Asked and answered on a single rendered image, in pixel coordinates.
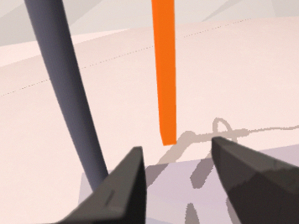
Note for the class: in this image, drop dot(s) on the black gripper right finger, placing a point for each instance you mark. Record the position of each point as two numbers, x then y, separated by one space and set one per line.
261 189

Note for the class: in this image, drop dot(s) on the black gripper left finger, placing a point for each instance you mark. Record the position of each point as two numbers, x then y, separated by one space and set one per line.
119 199

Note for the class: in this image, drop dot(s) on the orange handle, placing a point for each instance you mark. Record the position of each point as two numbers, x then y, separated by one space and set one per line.
165 60

